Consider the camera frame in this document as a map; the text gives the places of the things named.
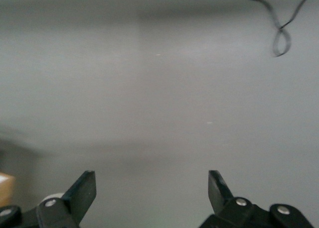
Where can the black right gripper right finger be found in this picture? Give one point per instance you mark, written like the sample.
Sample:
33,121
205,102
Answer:
219,195

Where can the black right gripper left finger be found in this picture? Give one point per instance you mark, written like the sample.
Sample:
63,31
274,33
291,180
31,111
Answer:
79,193

